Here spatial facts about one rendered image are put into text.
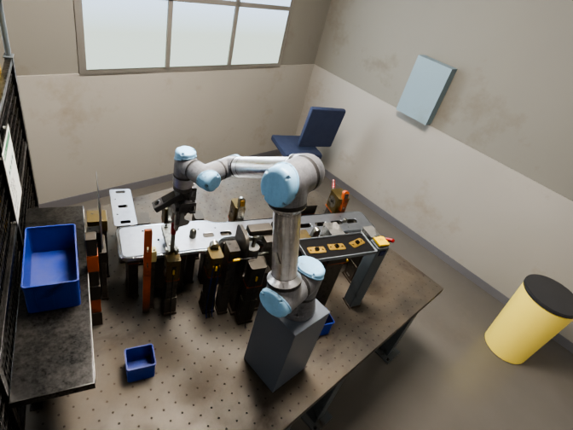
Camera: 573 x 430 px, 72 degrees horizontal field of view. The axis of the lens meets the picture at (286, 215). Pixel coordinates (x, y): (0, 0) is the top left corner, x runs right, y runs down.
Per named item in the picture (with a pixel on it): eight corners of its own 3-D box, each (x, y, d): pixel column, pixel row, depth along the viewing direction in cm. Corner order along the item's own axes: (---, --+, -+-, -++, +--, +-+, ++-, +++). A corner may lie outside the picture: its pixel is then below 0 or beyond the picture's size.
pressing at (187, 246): (358, 208, 242) (359, 206, 241) (378, 232, 227) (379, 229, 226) (114, 228, 180) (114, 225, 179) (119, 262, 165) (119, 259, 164)
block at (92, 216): (108, 265, 199) (106, 209, 178) (110, 276, 194) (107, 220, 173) (90, 267, 195) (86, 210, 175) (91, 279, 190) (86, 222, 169)
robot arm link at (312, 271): (323, 290, 150) (333, 264, 142) (303, 308, 140) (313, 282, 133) (298, 272, 155) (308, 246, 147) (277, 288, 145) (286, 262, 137)
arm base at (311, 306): (321, 310, 155) (329, 293, 149) (295, 328, 145) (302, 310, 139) (296, 285, 162) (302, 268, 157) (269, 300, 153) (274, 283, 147)
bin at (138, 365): (152, 355, 167) (153, 342, 161) (155, 376, 160) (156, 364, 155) (124, 361, 162) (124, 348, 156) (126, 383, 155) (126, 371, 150)
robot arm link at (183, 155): (185, 158, 135) (170, 147, 139) (182, 184, 142) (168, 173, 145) (203, 153, 141) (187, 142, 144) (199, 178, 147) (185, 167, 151)
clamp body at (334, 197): (323, 229, 266) (339, 185, 244) (332, 243, 256) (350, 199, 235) (312, 231, 262) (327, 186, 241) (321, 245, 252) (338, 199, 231)
